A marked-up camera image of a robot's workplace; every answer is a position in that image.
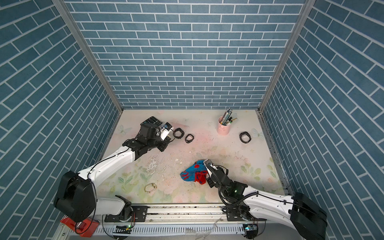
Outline pink pen holder cup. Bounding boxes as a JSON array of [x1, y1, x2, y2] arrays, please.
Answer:
[[217, 116, 231, 136]]

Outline red box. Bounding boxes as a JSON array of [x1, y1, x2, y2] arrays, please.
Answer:
[[60, 217, 100, 238]]

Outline black desktop calculator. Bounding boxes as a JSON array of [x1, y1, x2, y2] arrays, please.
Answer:
[[141, 116, 163, 127]]

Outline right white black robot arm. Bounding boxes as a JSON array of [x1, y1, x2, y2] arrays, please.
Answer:
[[203, 160, 328, 240]]

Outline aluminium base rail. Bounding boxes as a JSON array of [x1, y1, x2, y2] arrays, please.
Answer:
[[53, 202, 310, 238]]

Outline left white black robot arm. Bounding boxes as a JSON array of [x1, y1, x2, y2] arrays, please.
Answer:
[[54, 123, 173, 223]]

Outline red blue towel cloth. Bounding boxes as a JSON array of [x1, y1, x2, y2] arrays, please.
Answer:
[[180, 160, 208, 185]]

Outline pens in cup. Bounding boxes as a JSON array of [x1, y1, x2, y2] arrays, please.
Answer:
[[220, 108, 233, 126]]

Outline gold watch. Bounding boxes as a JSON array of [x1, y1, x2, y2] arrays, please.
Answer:
[[144, 183, 158, 194]]

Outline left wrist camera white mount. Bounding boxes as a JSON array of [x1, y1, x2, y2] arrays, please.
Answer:
[[160, 122, 174, 141]]

